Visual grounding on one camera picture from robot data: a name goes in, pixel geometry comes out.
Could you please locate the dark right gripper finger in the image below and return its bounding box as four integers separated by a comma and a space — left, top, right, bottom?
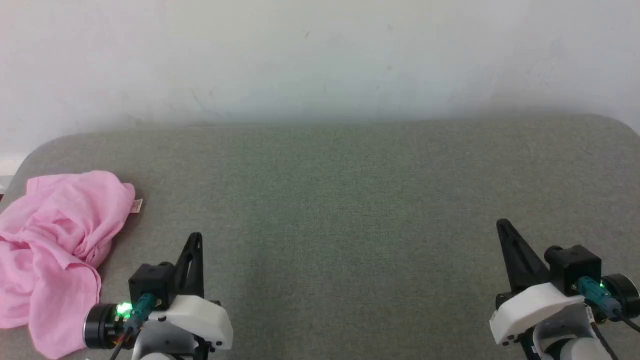
496, 218, 551, 294

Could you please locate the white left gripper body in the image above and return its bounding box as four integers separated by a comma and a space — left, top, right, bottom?
83, 295, 235, 360

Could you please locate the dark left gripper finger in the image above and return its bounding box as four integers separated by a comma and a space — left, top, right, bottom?
173, 232, 205, 299

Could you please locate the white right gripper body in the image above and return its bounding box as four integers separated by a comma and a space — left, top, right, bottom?
489, 273, 640, 347

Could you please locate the pink garment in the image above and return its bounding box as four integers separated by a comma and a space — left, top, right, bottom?
0, 170, 144, 360

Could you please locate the grey-green fabric sofa seat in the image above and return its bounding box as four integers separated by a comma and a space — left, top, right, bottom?
0, 114, 640, 360

